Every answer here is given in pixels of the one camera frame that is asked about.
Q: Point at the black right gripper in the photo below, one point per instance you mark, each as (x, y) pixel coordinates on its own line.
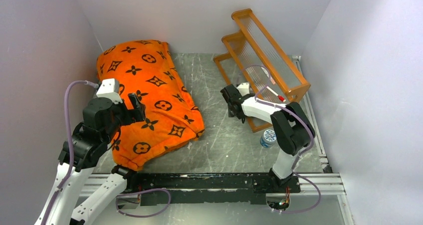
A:
(230, 114)

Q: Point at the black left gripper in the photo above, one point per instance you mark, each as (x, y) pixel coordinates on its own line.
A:
(136, 114)

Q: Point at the orange patterned pillowcase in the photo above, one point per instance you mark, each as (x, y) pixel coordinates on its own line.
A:
(145, 68)

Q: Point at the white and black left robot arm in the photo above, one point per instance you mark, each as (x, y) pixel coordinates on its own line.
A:
(102, 119)

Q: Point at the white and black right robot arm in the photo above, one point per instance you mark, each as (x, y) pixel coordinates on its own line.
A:
(293, 131)

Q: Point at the white pink test strip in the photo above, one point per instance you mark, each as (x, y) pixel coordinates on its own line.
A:
(272, 81)

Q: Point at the red capped white marker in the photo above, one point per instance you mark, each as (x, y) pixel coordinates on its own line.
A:
(281, 98)

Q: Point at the orange wooden shelf rack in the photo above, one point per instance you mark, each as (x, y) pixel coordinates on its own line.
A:
(253, 47)

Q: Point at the blue capped plastic bottle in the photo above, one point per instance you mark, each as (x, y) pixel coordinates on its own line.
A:
(268, 138)

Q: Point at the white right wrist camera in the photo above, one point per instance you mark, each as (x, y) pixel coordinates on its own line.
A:
(244, 88)

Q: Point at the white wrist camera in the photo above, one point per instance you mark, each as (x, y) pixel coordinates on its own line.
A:
(109, 88)
(244, 88)

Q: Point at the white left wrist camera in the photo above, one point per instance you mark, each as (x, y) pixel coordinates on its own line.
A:
(109, 88)

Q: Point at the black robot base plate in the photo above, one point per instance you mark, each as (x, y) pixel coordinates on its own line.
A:
(201, 188)

